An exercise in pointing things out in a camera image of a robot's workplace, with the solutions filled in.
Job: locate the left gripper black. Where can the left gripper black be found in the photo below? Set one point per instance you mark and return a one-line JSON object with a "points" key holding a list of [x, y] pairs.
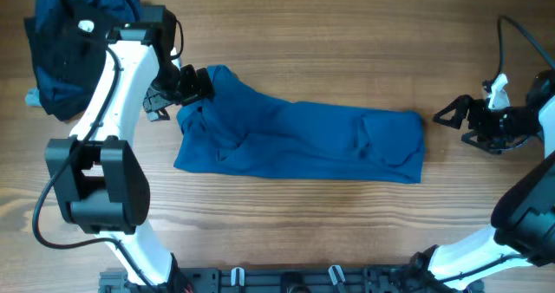
{"points": [[184, 87]]}

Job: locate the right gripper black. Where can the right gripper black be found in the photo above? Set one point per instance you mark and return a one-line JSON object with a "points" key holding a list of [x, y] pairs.
{"points": [[478, 120]]}

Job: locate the blue t-shirt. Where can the blue t-shirt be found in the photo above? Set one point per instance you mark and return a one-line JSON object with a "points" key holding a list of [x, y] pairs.
{"points": [[246, 133]]}

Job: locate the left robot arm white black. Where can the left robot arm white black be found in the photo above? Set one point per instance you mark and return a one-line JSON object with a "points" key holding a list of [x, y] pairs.
{"points": [[98, 182]]}

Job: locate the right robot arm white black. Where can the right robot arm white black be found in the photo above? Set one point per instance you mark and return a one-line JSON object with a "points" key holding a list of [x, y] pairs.
{"points": [[521, 229]]}

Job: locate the black folded garment on pile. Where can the black folded garment on pile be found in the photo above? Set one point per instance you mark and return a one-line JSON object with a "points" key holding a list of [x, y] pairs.
{"points": [[67, 40]]}

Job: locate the light grey folded garment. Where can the light grey folded garment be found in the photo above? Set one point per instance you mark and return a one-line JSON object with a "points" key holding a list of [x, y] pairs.
{"points": [[32, 98]]}

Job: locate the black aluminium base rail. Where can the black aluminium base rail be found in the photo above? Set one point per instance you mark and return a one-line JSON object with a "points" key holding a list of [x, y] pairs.
{"points": [[334, 279]]}

